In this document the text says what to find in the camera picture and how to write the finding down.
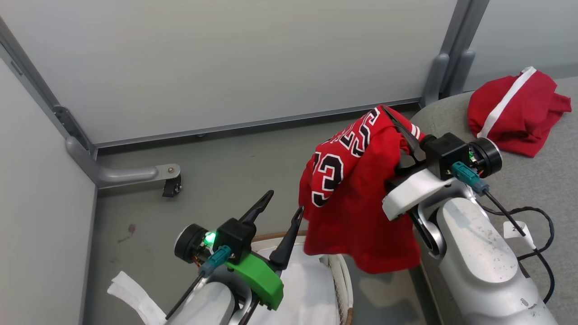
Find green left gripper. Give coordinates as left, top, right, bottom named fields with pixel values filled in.
left=174, top=190, right=304, bottom=311

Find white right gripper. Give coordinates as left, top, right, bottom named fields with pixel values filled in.
left=382, top=106, right=503, bottom=221

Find red jersey with number 23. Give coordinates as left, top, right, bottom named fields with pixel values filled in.
left=298, top=105, right=426, bottom=274

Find red shorts with white stripe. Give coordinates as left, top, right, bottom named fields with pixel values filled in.
left=467, top=67, right=572, bottom=158

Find grey fabric sofa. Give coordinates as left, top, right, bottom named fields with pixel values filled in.
left=409, top=77, right=578, bottom=325

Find white basket liner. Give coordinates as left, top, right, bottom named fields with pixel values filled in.
left=251, top=241, right=344, bottom=325

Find white basket with wicker rim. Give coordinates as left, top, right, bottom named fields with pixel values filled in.
left=251, top=231, right=355, bottom=325

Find black caster wheel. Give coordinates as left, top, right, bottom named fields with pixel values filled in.
left=163, top=175, right=182, bottom=198

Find white ribbed fabric strip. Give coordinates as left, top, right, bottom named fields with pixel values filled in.
left=107, top=271, right=167, bottom=325

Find grey partition foot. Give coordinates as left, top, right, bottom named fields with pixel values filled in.
left=65, top=137, right=181, bottom=189

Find left cable with teal connector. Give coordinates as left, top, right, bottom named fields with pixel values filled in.
left=165, top=245, right=232, bottom=321

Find cable with teal connector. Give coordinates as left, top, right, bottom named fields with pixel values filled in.
left=165, top=245, right=232, bottom=321
left=452, top=162, right=556, bottom=304

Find right cable with teal connector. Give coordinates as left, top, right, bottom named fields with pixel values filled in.
left=452, top=162, right=556, bottom=304

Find grey partition post with feet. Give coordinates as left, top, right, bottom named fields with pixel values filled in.
left=420, top=0, right=490, bottom=108

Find grey partition bottom rail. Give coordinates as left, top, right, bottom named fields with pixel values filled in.
left=93, top=97, right=423, bottom=149

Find white cable tag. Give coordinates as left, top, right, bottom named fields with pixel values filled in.
left=503, top=221, right=536, bottom=250

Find grey angled partition post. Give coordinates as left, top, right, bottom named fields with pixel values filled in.
left=0, top=18, right=96, bottom=158

